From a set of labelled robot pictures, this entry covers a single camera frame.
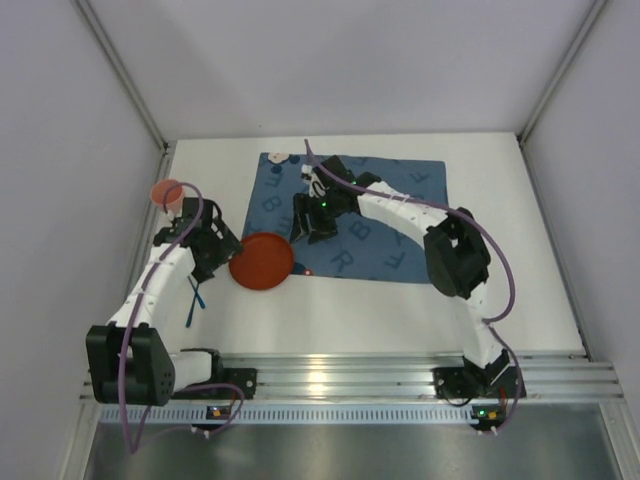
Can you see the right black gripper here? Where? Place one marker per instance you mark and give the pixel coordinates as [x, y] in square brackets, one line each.
[310, 220]

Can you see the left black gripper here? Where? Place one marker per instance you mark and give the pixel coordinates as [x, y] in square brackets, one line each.
[215, 248]

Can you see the red round plate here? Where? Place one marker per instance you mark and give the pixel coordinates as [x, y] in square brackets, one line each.
[266, 261]

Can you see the blue letter-print placemat cloth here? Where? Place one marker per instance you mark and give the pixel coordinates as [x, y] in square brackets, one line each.
[363, 249]

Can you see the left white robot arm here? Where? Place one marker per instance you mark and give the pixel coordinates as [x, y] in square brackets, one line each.
[128, 360]

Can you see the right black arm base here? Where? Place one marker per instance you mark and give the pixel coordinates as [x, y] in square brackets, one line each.
[455, 383]

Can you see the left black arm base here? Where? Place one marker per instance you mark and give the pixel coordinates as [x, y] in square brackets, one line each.
[243, 378]

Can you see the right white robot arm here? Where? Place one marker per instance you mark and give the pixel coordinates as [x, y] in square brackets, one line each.
[456, 248]

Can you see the blue plastic fork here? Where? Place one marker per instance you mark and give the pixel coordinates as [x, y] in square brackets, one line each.
[197, 297]

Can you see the pink plastic cup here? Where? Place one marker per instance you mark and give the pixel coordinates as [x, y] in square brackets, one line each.
[168, 195]

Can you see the blue plastic spoon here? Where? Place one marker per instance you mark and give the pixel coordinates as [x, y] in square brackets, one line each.
[190, 314]

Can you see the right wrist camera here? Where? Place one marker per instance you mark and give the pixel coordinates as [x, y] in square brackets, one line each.
[315, 187]

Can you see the perforated cable tray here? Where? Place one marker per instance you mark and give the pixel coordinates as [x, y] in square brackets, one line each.
[317, 414]

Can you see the left aluminium frame post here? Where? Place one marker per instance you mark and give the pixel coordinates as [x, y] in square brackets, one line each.
[90, 17]

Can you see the aluminium frame post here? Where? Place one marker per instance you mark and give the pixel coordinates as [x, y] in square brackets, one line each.
[571, 52]
[90, 17]

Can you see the aluminium mounting rail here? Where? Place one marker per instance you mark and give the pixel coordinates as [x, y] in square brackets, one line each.
[548, 378]

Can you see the right aluminium frame post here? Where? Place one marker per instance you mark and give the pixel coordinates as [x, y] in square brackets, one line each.
[571, 52]

